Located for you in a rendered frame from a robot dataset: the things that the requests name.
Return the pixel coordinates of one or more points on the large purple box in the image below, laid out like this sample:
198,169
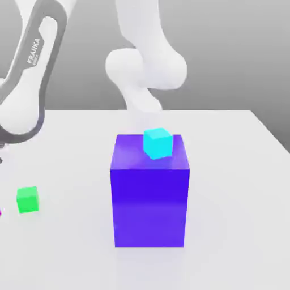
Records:
148,204

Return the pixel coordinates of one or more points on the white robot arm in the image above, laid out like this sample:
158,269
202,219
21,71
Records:
149,68

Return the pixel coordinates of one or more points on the small green cube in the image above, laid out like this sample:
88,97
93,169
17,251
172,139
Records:
27,200

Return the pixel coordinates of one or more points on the small cyan cube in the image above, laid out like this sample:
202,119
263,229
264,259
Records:
158,145

